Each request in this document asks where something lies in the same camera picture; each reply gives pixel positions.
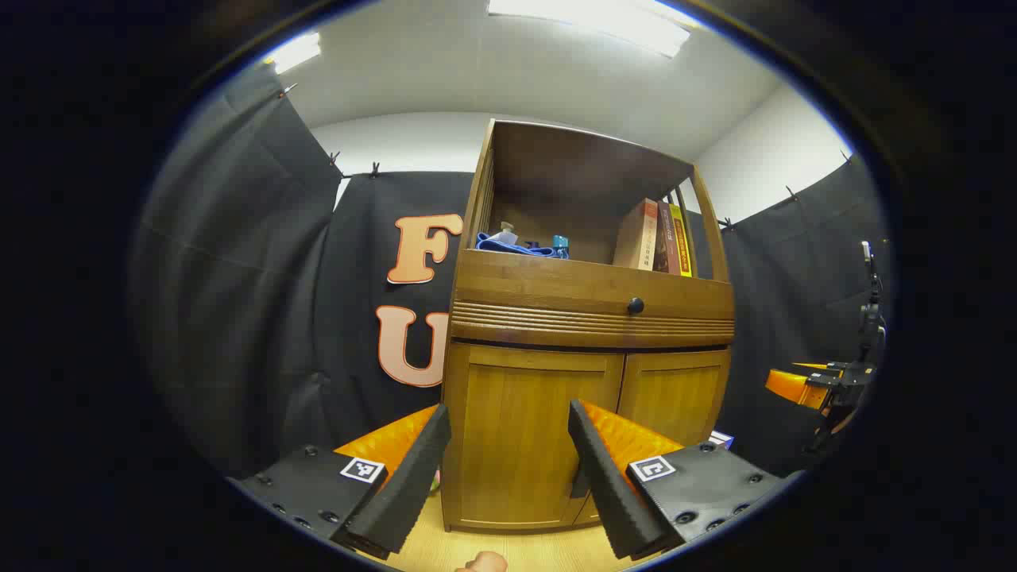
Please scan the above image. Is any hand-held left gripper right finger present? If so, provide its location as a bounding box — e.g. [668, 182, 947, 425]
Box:
[567, 400, 803, 561]

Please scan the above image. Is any large ceiling light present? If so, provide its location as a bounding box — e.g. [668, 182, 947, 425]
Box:
[486, 0, 692, 58]

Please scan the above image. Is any blue strap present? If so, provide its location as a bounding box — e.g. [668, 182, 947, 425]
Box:
[475, 232, 569, 260]

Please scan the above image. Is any small ceiling light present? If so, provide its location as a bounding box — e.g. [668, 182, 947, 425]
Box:
[266, 32, 323, 75]

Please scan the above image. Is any wooden shoe cabinet door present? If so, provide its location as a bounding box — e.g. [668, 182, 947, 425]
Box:
[443, 343, 625, 529]
[572, 350, 730, 525]

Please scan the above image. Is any wooden double-door shoe cabinet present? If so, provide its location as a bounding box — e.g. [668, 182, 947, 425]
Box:
[441, 119, 736, 531]

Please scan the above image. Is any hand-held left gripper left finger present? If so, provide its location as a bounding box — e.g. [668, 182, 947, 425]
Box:
[226, 404, 452, 561]

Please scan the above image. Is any wooden cabinet drawer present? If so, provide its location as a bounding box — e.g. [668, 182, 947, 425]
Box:
[450, 250, 736, 349]

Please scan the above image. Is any dark brown slim book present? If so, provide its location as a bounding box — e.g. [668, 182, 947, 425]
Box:
[653, 203, 681, 275]

